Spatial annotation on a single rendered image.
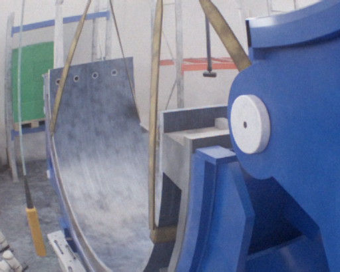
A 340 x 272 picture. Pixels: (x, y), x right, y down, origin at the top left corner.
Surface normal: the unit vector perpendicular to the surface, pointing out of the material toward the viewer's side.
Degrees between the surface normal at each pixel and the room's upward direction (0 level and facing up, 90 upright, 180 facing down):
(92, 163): 45
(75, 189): 35
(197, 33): 90
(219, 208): 90
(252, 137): 90
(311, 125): 90
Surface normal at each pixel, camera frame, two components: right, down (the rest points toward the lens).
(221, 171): -0.90, 0.13
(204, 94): 0.44, 0.21
